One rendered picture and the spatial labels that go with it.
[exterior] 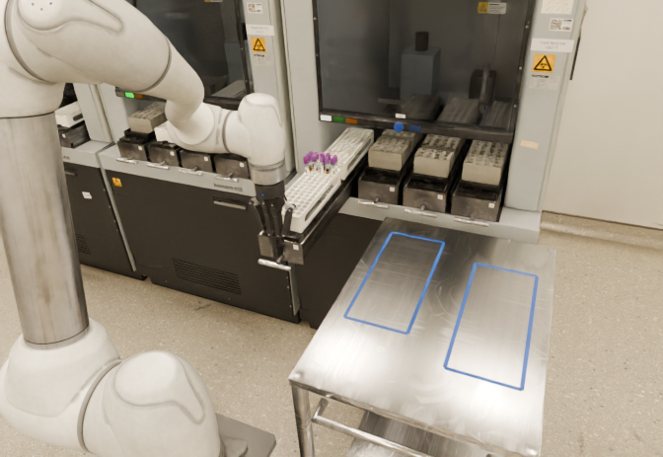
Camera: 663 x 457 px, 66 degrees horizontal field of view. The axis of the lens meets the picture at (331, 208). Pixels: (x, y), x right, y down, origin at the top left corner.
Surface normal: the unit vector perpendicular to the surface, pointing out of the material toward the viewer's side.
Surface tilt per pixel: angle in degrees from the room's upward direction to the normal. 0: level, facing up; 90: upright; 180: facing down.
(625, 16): 90
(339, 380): 0
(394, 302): 0
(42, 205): 84
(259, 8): 90
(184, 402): 67
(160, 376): 6
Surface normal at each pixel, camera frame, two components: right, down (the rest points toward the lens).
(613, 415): -0.04, -0.85
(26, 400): -0.33, 0.26
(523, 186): -0.39, 0.51
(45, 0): -0.09, -0.07
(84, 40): 0.51, 0.69
